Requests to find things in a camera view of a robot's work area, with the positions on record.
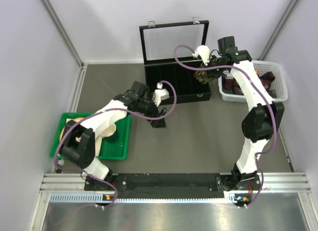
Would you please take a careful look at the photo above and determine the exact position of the white perforated plastic basket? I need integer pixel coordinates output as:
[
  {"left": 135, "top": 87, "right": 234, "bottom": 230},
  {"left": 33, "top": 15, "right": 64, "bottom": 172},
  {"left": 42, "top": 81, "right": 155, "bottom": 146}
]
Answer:
[{"left": 218, "top": 61, "right": 288, "bottom": 103}]

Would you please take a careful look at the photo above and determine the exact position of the aluminium frame rail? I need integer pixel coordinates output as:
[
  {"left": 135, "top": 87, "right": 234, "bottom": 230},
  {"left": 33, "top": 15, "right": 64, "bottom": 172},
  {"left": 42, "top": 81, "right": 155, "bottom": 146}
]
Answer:
[{"left": 40, "top": 172, "right": 311, "bottom": 193}]

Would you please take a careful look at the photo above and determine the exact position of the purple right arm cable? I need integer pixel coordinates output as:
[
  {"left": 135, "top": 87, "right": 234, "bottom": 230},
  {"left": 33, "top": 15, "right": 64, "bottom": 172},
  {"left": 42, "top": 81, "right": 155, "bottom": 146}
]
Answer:
[{"left": 173, "top": 44, "right": 278, "bottom": 209}]

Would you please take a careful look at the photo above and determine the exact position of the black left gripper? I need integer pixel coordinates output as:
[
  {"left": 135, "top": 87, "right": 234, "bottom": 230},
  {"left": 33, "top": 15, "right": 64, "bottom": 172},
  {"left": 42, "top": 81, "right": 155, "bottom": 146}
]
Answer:
[{"left": 137, "top": 94, "right": 166, "bottom": 128}]

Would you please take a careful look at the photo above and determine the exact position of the cream ceramic cup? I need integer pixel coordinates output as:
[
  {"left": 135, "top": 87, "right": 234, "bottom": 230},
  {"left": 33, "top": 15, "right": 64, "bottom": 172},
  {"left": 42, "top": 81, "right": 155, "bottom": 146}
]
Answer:
[{"left": 100, "top": 124, "right": 116, "bottom": 138}]

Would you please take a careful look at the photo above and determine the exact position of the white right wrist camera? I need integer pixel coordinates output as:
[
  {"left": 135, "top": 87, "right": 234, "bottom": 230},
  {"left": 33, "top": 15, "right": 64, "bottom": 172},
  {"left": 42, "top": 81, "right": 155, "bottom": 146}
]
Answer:
[{"left": 192, "top": 45, "right": 211, "bottom": 66}]

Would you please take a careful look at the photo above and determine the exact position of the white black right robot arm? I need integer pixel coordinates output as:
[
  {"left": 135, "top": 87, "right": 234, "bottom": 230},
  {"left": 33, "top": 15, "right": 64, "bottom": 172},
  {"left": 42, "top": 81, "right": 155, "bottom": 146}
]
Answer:
[{"left": 193, "top": 36, "right": 285, "bottom": 191}]

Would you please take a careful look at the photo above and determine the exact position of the black glass-lid storage case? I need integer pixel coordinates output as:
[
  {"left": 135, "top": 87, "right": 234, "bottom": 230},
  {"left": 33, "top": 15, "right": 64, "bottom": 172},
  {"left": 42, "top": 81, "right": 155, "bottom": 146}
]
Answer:
[{"left": 139, "top": 18, "right": 211, "bottom": 105}]

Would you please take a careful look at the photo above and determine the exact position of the dark red patterned tie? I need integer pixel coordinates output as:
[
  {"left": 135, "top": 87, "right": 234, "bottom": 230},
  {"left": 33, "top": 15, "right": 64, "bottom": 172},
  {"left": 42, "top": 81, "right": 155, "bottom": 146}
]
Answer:
[{"left": 222, "top": 72, "right": 277, "bottom": 98}]

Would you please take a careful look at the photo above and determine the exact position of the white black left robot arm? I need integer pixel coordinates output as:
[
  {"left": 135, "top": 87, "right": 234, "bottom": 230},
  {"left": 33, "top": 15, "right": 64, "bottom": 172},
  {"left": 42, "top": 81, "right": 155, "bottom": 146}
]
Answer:
[{"left": 57, "top": 81, "right": 169, "bottom": 190}]

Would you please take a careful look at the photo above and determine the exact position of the grey slotted cable duct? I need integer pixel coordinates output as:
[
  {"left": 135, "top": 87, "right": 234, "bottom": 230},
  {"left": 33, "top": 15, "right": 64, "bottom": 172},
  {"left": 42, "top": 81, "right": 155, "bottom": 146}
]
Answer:
[{"left": 49, "top": 192, "right": 250, "bottom": 204}]

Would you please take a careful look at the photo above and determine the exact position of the orange blue leaf-pattern tie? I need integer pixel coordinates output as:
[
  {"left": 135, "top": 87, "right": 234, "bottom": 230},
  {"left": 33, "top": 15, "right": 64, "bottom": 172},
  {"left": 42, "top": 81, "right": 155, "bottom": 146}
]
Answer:
[{"left": 194, "top": 71, "right": 214, "bottom": 84}]

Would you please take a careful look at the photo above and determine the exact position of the green plastic tray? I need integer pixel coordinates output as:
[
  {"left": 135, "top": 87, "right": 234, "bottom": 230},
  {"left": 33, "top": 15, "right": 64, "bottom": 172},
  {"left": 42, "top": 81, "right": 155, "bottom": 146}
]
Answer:
[{"left": 49, "top": 112, "right": 131, "bottom": 160}]

